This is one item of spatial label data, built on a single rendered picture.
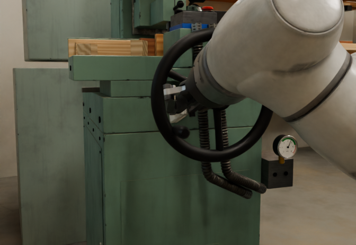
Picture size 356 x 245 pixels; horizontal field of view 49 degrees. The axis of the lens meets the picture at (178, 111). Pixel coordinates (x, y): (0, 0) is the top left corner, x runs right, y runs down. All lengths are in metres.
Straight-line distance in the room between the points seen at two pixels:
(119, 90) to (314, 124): 0.61
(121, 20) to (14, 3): 2.15
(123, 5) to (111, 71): 0.42
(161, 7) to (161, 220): 0.58
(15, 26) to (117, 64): 2.47
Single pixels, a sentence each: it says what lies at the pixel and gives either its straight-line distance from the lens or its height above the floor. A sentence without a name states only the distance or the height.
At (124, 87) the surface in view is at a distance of 0.96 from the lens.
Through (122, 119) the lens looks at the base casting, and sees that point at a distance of 0.96.
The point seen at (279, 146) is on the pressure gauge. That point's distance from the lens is 1.07.
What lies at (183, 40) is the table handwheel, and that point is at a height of 0.93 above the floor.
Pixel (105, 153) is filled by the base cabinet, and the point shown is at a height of 0.66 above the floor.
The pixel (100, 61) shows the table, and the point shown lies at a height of 0.88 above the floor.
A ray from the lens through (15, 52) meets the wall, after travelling 3.37.
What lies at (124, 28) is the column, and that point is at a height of 1.00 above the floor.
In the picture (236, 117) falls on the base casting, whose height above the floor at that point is 0.74.
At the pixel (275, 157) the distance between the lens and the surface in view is 1.13.
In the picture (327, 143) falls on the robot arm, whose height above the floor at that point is 0.79.
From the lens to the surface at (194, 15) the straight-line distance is 0.93.
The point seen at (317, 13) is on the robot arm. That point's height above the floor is 0.92.
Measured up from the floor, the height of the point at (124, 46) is 0.93.
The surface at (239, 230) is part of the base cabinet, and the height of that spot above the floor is 0.42.
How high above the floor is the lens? 0.87
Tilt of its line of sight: 6 degrees down
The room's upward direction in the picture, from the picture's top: straight up
